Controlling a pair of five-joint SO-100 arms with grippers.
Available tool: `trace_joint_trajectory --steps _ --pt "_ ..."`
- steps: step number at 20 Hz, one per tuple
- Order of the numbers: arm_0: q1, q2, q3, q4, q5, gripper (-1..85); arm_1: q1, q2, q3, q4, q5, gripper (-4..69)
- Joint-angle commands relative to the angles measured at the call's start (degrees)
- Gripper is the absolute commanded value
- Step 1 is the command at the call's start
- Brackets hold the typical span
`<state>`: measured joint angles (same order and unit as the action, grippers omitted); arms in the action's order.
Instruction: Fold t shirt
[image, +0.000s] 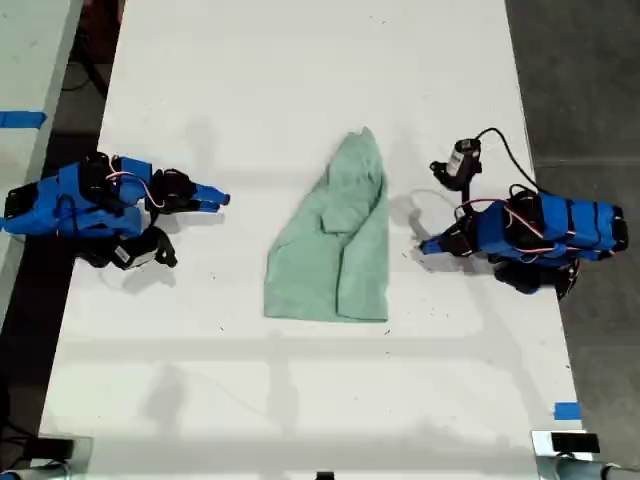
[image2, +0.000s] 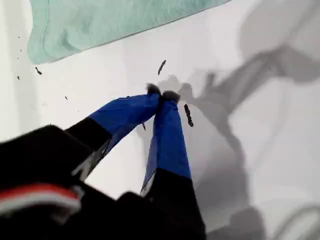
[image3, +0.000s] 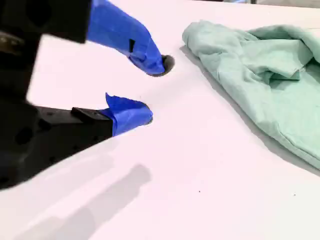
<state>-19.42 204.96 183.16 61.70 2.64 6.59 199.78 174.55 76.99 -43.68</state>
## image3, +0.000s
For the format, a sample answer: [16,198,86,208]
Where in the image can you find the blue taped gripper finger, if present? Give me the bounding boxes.
[41,0,176,77]
[37,92,154,173]

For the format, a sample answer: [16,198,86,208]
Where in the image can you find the pale green T-shirt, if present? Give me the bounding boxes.
[181,21,320,172]

